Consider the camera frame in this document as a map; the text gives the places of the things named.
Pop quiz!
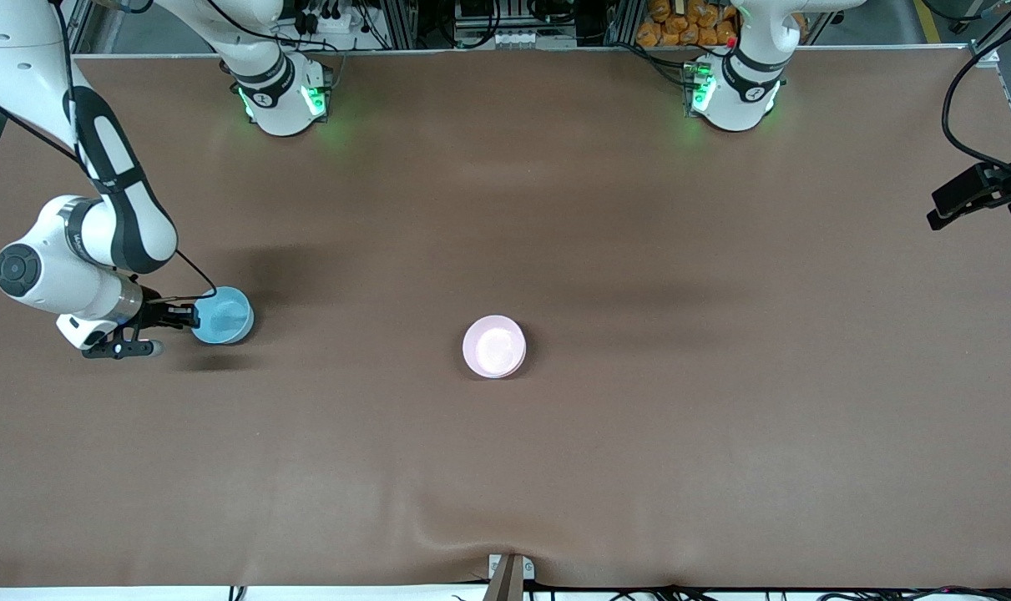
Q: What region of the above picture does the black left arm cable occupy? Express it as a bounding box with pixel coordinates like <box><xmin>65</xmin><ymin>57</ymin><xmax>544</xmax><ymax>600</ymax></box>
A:
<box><xmin>941</xmin><ymin>38</ymin><xmax>1011</xmax><ymax>186</ymax></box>

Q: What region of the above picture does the white bowl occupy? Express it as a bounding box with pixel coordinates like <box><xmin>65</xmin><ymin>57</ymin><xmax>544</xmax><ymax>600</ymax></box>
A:
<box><xmin>465</xmin><ymin>334</ymin><xmax>528</xmax><ymax>380</ymax></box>

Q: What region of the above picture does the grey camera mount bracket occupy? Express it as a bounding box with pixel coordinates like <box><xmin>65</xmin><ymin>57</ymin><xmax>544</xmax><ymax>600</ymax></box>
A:
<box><xmin>488</xmin><ymin>553</ymin><xmax>535</xmax><ymax>601</ymax></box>

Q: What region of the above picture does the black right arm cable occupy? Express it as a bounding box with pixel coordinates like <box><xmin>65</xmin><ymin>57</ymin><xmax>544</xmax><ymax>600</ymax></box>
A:
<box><xmin>0</xmin><ymin>0</ymin><xmax>219</xmax><ymax>303</ymax></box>

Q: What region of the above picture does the pink bowl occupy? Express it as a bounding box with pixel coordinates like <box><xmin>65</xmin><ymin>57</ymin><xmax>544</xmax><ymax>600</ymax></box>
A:
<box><xmin>463</xmin><ymin>315</ymin><xmax>527</xmax><ymax>378</ymax></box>

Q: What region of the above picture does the white power strip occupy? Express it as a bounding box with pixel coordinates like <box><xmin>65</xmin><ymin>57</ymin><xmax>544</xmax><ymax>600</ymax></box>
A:
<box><xmin>301</xmin><ymin>0</ymin><xmax>364</xmax><ymax>34</ymax></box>

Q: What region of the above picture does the blue bowl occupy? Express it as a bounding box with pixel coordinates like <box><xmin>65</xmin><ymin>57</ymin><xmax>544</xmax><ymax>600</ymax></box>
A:
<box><xmin>192</xmin><ymin>286</ymin><xmax>255</xmax><ymax>345</ymax></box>

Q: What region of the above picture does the white connector block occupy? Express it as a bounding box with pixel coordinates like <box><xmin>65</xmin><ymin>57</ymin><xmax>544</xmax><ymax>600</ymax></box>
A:
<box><xmin>488</xmin><ymin>30</ymin><xmax>578</xmax><ymax>49</ymax></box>

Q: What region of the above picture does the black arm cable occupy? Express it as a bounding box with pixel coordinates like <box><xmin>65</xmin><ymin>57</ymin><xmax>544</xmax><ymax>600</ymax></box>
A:
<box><xmin>941</xmin><ymin>38</ymin><xmax>1011</xmax><ymax>186</ymax></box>
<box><xmin>0</xmin><ymin>0</ymin><xmax>219</xmax><ymax>303</ymax></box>

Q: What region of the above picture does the orange snack bag pile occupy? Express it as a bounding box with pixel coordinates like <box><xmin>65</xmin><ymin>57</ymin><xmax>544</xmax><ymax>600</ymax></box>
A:
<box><xmin>636</xmin><ymin>0</ymin><xmax>740</xmax><ymax>48</ymax></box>

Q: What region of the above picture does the brown table cover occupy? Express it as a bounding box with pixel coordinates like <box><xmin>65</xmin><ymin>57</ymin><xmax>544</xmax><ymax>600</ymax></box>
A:
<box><xmin>0</xmin><ymin>46</ymin><xmax>1011</xmax><ymax>589</ymax></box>

